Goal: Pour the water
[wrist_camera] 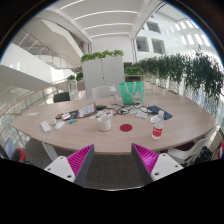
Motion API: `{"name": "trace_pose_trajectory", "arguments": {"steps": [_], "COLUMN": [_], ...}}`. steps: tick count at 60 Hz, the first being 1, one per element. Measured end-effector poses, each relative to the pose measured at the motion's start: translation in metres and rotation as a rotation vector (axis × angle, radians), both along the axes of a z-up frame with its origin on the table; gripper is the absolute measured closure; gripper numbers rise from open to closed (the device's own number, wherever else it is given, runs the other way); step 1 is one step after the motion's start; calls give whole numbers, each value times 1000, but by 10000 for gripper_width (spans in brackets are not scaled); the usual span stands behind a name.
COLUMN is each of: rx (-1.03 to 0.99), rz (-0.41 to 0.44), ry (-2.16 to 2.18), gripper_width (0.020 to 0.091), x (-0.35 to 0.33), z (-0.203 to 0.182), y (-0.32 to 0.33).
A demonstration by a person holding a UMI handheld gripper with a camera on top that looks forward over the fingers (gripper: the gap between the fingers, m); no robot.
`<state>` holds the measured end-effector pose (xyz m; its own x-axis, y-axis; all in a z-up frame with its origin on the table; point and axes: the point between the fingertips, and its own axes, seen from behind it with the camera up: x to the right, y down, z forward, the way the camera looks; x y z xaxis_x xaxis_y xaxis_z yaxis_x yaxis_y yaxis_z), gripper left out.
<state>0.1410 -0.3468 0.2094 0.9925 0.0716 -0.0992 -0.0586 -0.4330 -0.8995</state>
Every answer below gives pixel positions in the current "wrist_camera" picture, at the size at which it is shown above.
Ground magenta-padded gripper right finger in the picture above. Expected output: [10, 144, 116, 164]
[130, 143, 185, 186]

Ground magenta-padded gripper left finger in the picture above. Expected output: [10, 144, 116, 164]
[43, 143, 96, 188]

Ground clear red-labelled water bottle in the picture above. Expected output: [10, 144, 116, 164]
[151, 109, 166, 140]

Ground flat round red coaster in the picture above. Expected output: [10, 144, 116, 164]
[119, 123, 133, 133]

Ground white computer mouse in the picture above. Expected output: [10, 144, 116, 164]
[54, 121, 66, 130]

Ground white grid-pattern mug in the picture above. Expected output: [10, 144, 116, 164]
[97, 113, 112, 132]

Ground dark blue keyboard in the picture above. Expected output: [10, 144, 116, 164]
[147, 105, 174, 121]

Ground white power strip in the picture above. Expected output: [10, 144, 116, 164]
[40, 120, 52, 134]

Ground open notebook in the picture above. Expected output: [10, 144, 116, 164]
[77, 102, 98, 118]

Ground black chair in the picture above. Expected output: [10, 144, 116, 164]
[53, 91, 71, 104]

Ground green tote bag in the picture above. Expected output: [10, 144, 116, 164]
[118, 81, 145, 106]

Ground white chair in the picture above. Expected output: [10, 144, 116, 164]
[91, 85, 114, 100]

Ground clear sports bottle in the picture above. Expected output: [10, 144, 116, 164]
[108, 83, 119, 106]

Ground wooden planter with plants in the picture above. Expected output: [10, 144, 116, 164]
[66, 71, 86, 92]
[124, 65, 145, 83]

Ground white cabinet topped with plants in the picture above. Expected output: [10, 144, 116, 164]
[81, 49, 126, 100]

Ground row of green hedge plants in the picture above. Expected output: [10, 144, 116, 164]
[133, 46, 224, 101]

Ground ceiling light strips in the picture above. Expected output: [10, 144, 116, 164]
[59, 0, 138, 38]

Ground black cables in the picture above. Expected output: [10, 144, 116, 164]
[111, 103, 154, 116]

